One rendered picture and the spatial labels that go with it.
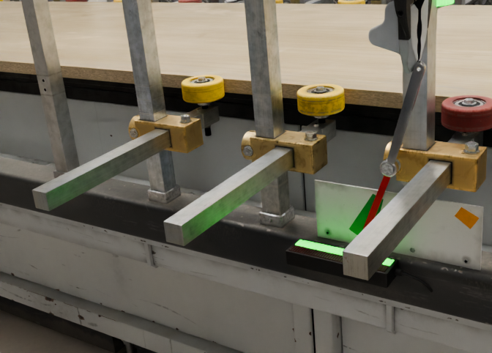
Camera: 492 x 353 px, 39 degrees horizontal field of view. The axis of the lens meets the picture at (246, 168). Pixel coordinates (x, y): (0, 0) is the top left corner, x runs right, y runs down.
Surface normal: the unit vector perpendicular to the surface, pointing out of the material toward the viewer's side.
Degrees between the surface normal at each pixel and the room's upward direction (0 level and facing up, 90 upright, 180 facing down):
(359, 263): 90
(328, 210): 90
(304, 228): 0
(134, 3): 90
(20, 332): 0
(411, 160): 90
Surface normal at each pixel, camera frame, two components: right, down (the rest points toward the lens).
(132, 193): -0.09, -0.92
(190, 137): 0.84, 0.14
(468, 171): -0.55, 0.36
